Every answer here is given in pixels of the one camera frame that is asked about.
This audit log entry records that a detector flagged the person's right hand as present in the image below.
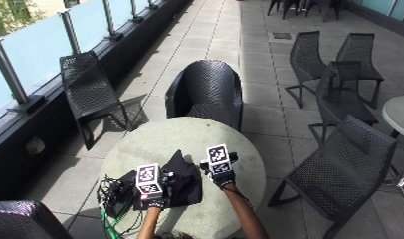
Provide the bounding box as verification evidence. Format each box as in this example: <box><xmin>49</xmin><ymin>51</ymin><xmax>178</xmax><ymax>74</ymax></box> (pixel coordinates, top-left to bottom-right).
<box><xmin>199</xmin><ymin>151</ymin><xmax>239</xmax><ymax>189</ymax></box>

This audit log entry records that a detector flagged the person's left hand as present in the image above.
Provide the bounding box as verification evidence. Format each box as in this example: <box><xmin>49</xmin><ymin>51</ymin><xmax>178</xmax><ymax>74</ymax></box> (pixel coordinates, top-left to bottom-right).
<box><xmin>138</xmin><ymin>170</ymin><xmax>177</xmax><ymax>210</ymax></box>

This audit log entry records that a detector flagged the right glove white marker cube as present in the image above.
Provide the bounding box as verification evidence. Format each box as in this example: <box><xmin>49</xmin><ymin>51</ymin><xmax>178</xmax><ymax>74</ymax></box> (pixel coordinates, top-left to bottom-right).
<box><xmin>205</xmin><ymin>143</ymin><xmax>233</xmax><ymax>176</ymax></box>

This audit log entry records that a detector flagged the glove white marker cube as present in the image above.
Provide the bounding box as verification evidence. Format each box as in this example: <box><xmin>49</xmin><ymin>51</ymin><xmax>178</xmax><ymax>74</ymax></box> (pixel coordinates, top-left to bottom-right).
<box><xmin>136</xmin><ymin>162</ymin><xmax>165</xmax><ymax>201</ymax></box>
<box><xmin>205</xmin><ymin>143</ymin><xmax>233</xmax><ymax>176</ymax></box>

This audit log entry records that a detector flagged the black cloth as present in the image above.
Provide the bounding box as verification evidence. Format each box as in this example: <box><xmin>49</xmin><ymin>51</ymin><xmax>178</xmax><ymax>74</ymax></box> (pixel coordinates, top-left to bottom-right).
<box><xmin>132</xmin><ymin>149</ymin><xmax>203</xmax><ymax>211</ymax></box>

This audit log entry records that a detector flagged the left glove white marker cube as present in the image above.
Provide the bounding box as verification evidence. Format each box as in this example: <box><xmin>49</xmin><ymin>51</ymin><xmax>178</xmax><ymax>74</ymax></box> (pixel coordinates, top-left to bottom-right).
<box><xmin>136</xmin><ymin>162</ymin><xmax>165</xmax><ymax>201</ymax></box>

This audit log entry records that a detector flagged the black electronics box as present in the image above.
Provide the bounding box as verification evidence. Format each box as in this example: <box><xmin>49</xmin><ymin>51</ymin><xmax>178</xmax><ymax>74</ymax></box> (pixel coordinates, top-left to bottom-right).
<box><xmin>105</xmin><ymin>170</ymin><xmax>140</xmax><ymax>219</ymax></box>

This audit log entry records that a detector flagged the black perforated tub armchair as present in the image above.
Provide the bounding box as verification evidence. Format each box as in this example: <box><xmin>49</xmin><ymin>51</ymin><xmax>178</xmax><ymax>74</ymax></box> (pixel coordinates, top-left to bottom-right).
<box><xmin>165</xmin><ymin>59</ymin><xmax>245</xmax><ymax>132</ymax></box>
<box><xmin>0</xmin><ymin>199</ymin><xmax>76</xmax><ymax>239</ymax></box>

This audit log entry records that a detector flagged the black perforated armless chair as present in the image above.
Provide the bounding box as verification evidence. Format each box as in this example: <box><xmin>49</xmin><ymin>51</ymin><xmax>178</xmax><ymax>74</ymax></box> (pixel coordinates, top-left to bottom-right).
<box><xmin>283</xmin><ymin>30</ymin><xmax>330</xmax><ymax>110</ymax></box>
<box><xmin>59</xmin><ymin>50</ymin><xmax>136</xmax><ymax>151</ymax></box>
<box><xmin>335</xmin><ymin>32</ymin><xmax>385</xmax><ymax>110</ymax></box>
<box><xmin>307</xmin><ymin>60</ymin><xmax>381</xmax><ymax>144</ymax></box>
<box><xmin>266</xmin><ymin>115</ymin><xmax>399</xmax><ymax>239</ymax></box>

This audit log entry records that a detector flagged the dark floor drain grate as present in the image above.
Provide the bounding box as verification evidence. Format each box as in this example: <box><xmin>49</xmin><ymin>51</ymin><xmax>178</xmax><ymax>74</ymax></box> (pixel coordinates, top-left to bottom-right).
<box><xmin>271</xmin><ymin>31</ymin><xmax>294</xmax><ymax>41</ymax></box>

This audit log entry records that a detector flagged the white round side table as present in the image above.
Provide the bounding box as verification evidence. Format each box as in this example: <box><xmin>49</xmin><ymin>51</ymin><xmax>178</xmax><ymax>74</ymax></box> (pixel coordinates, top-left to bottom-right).
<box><xmin>381</xmin><ymin>95</ymin><xmax>404</xmax><ymax>202</ymax></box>

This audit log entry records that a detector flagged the frosted glass balustrade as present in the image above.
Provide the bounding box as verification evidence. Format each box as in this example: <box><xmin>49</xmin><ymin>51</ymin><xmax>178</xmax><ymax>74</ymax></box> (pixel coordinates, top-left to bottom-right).
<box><xmin>0</xmin><ymin>0</ymin><xmax>168</xmax><ymax>122</ymax></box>

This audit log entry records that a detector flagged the group of distant black chairs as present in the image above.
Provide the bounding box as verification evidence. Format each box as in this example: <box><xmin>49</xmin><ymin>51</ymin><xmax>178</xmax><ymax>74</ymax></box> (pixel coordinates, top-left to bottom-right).
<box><xmin>266</xmin><ymin>0</ymin><xmax>344</xmax><ymax>23</ymax></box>

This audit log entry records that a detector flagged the black cable bundle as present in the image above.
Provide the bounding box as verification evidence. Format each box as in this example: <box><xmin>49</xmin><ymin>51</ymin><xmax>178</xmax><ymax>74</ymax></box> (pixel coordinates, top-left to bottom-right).
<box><xmin>96</xmin><ymin>175</ymin><xmax>125</xmax><ymax>212</ymax></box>

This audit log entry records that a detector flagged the green cable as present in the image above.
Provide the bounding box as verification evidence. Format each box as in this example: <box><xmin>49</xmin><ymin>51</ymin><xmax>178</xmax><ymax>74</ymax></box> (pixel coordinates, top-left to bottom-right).
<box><xmin>98</xmin><ymin>196</ymin><xmax>138</xmax><ymax>239</ymax></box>

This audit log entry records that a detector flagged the grey wall outlet cover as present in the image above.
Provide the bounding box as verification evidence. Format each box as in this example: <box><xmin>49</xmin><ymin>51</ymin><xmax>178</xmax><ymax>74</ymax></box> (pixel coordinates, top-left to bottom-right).
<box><xmin>25</xmin><ymin>136</ymin><xmax>48</xmax><ymax>156</ymax></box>

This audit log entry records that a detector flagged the grey metal railing post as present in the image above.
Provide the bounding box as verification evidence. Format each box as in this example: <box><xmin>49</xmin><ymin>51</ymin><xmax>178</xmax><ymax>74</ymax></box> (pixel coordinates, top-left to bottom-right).
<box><xmin>102</xmin><ymin>0</ymin><xmax>125</xmax><ymax>42</ymax></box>
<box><xmin>129</xmin><ymin>0</ymin><xmax>146</xmax><ymax>24</ymax></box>
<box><xmin>0</xmin><ymin>40</ymin><xmax>48</xmax><ymax>115</ymax></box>
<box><xmin>59</xmin><ymin>10</ymin><xmax>82</xmax><ymax>56</ymax></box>

